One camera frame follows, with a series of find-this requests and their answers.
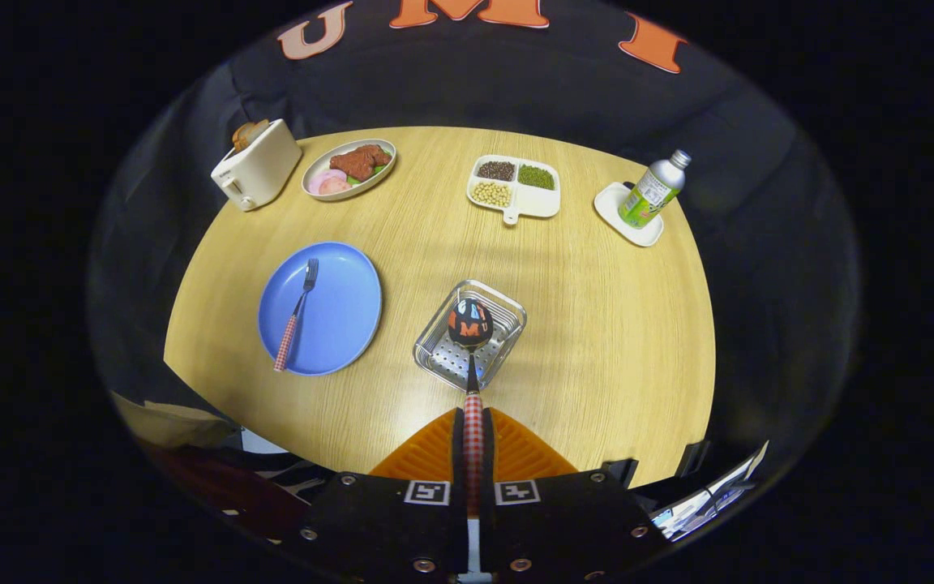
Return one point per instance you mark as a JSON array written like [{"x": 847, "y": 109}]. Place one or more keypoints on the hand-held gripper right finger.
[{"x": 488, "y": 446}]

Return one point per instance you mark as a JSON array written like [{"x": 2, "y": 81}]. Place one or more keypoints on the pink ham slices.
[{"x": 329, "y": 182}]

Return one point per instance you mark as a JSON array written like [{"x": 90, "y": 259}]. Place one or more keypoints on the green mung beans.
[{"x": 536, "y": 177}]

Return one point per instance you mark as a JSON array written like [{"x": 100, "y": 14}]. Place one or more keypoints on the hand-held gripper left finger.
[{"x": 458, "y": 446}]

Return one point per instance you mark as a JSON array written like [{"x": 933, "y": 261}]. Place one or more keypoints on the white oval plate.
[{"x": 317, "y": 166}]

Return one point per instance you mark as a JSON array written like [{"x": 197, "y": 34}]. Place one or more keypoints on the toasted bread slice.
[{"x": 248, "y": 134}]

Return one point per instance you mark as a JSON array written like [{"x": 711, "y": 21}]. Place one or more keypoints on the white square coaster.
[{"x": 613, "y": 209}]

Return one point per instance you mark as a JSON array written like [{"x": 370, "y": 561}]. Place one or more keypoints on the brown meat pieces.
[{"x": 357, "y": 162}]

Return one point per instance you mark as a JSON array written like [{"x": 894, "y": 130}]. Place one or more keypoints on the cream toaster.
[{"x": 260, "y": 166}]

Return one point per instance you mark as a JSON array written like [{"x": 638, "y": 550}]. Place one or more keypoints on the blue round plate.
[{"x": 341, "y": 312}]

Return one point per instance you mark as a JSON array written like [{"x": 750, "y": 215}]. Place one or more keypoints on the white divided dish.
[{"x": 538, "y": 200}]

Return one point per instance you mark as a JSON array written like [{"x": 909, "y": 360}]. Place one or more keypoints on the yellow soybeans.
[{"x": 491, "y": 194}]

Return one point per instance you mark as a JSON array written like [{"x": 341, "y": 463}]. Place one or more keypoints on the silver bottle with green label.
[{"x": 652, "y": 193}]

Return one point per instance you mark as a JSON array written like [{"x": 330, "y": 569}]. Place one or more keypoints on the dark brown beans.
[{"x": 496, "y": 170}]

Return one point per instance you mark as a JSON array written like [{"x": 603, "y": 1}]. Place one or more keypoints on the tan object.
[{"x": 171, "y": 422}]

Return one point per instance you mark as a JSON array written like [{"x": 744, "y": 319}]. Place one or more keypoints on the black backdrop cloth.
[{"x": 556, "y": 89}]

